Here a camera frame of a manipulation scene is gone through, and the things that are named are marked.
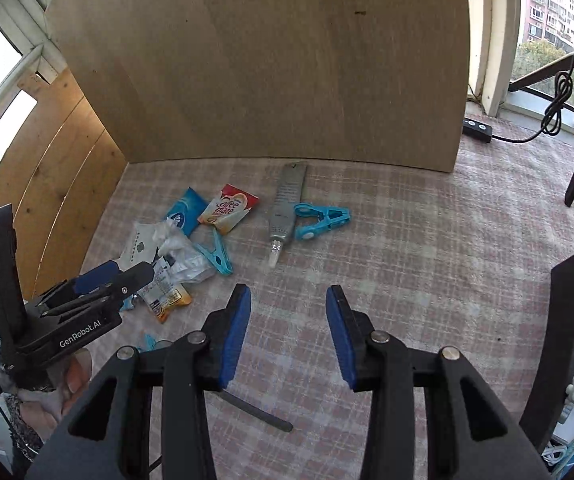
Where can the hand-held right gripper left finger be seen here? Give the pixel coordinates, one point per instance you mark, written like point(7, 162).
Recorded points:
point(234, 335)

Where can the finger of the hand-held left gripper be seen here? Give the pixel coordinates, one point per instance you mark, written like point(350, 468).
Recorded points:
point(97, 275)
point(137, 275)

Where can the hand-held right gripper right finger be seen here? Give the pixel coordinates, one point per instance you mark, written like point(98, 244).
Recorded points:
point(342, 340)

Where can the orange white snack packet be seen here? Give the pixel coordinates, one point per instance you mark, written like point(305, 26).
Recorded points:
point(167, 300)

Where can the black storage box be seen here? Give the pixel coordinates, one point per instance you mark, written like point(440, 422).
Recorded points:
point(562, 310)

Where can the pink checked desktop cloth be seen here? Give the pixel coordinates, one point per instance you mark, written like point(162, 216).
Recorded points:
point(417, 240)

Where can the person's left hand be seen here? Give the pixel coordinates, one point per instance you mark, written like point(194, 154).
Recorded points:
point(69, 390)

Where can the white printed packet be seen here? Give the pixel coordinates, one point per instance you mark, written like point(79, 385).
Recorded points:
point(137, 245)

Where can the crumpled white plastic wrapper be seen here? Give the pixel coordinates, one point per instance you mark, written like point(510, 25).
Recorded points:
point(182, 257)

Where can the small blue clothespin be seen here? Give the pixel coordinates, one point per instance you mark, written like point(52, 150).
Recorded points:
point(149, 342)
point(217, 257)

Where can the blue packet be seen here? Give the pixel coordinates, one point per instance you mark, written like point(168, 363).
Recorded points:
point(187, 210)

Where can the grey spoon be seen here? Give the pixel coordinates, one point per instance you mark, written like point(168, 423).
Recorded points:
point(262, 412)

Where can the red white sachet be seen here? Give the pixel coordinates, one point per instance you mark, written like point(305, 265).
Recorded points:
point(227, 207)

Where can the wood plank panel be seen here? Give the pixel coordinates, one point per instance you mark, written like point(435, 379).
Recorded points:
point(52, 170)

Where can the blue clothespin with round hole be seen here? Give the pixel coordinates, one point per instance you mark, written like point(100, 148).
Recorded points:
point(327, 217)

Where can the grey glue tube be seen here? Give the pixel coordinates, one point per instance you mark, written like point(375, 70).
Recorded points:
point(287, 205)

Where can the wooden board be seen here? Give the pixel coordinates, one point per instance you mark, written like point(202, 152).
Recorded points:
point(267, 60)

